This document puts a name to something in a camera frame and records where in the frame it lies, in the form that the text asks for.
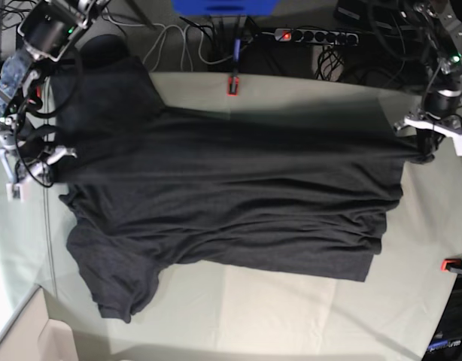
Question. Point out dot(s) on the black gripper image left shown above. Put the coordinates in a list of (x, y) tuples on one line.
[(35, 151)]

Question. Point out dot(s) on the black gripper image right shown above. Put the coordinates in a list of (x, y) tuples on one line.
[(425, 144)]

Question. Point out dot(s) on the dark grey t-shirt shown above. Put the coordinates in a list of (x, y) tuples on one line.
[(152, 186)]

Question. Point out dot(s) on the left red black clamp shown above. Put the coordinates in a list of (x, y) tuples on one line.
[(35, 99)]

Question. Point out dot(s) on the red black clamp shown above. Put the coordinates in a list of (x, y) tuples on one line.
[(233, 79), (35, 99), (452, 266)]

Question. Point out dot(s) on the black round stool seat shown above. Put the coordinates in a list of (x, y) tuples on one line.
[(103, 50)]

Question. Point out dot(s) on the right red black clamp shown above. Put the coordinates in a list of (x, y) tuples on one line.
[(452, 266)]

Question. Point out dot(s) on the black power strip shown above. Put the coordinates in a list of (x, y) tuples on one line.
[(317, 37)]

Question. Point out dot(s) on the beige plastic bin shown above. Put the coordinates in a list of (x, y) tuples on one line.
[(32, 335)]

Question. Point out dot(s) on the middle red black clamp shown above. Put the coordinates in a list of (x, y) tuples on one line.
[(233, 79)]

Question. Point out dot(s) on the blue box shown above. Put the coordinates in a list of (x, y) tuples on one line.
[(224, 7)]

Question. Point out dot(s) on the light green table cloth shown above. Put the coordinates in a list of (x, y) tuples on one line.
[(207, 311)]

